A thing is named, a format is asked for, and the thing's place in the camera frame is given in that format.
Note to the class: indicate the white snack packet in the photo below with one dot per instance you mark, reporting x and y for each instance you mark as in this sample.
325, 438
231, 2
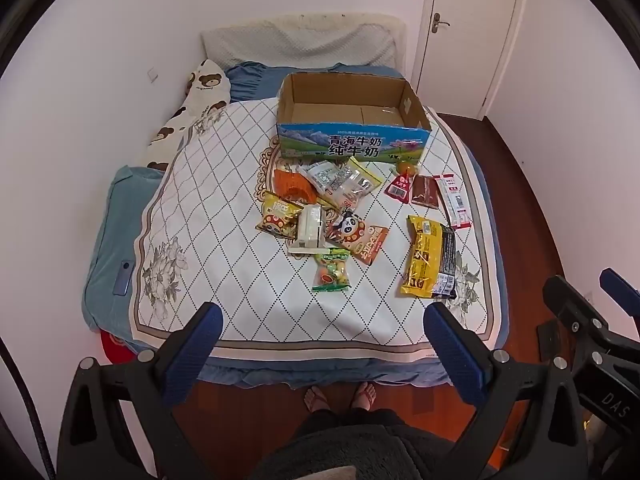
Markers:
309, 227

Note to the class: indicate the orange snack packet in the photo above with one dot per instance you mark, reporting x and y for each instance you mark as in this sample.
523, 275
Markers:
292, 187

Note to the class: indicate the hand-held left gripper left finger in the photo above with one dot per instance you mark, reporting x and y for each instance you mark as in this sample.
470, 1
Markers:
200, 342

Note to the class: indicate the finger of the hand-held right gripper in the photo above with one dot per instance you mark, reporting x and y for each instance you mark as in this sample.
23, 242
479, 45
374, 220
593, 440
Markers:
570, 305
620, 287

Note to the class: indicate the large yellow snack packet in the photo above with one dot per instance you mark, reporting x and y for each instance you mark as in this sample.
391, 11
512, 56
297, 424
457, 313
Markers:
427, 257

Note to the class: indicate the small orange jelly cup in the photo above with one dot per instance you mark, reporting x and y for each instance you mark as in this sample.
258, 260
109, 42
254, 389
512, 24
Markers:
405, 167

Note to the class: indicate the light blue folded blanket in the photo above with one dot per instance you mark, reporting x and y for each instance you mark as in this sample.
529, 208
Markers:
115, 230

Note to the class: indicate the clear snack packet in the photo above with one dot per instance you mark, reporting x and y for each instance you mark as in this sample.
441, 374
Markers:
352, 192

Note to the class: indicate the white quilted headboard cushion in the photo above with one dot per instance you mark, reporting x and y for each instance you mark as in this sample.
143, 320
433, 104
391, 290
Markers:
300, 42

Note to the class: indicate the person's dark clothing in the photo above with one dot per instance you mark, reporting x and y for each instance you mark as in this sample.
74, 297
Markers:
370, 445

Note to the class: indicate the yellow mushroom print packet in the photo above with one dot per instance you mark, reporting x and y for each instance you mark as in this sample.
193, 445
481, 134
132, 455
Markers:
277, 215

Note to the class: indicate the red cloth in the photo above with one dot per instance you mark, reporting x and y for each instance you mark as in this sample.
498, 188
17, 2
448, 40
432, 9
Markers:
117, 347

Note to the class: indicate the panda print snack packet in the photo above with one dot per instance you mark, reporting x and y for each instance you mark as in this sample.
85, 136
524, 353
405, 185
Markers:
357, 235

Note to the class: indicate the bear print pillow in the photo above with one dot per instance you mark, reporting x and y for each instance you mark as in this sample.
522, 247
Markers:
200, 95

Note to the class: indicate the yellow green snack packet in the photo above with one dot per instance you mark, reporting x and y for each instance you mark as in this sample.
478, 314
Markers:
367, 169

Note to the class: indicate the printed cardboard box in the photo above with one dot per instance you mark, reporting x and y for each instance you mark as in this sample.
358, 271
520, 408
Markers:
350, 110

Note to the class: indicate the person's right foot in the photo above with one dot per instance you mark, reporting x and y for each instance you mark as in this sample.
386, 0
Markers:
363, 396

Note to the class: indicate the brown snack bar packet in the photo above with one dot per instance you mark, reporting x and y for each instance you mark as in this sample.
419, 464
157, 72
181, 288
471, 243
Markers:
425, 191

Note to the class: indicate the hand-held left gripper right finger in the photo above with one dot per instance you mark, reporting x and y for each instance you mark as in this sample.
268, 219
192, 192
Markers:
452, 347

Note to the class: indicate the blue smartphone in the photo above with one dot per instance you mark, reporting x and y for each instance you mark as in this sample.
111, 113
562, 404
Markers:
125, 277

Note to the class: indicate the green candy packet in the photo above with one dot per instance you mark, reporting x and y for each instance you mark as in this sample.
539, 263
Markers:
331, 270

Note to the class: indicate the person's left foot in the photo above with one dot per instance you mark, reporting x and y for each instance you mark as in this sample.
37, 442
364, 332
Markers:
316, 400

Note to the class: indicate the red triangular snack packet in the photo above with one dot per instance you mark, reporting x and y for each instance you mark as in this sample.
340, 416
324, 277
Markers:
399, 187

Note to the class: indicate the person's foot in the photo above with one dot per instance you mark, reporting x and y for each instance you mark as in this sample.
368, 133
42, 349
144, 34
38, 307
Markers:
316, 400
363, 396

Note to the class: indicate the white door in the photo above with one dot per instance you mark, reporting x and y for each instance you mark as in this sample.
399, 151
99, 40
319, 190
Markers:
465, 35

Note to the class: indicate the blue pillow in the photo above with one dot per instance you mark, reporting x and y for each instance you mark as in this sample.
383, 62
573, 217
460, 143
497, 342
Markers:
250, 82

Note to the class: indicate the red and white stick packet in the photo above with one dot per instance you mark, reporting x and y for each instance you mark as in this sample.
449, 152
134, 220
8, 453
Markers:
456, 202

